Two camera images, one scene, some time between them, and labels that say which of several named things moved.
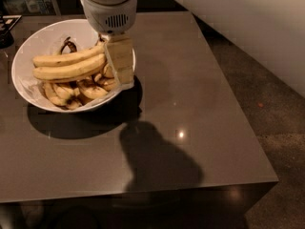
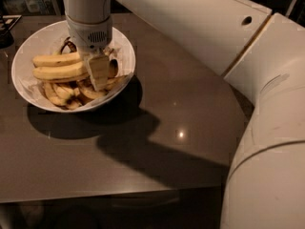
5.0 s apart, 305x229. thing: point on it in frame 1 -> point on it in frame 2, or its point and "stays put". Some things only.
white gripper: [110, 16] -> [88, 35]
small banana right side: [110, 84] stays put
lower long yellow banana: [68, 72] stays put
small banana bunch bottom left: [63, 93] stays put
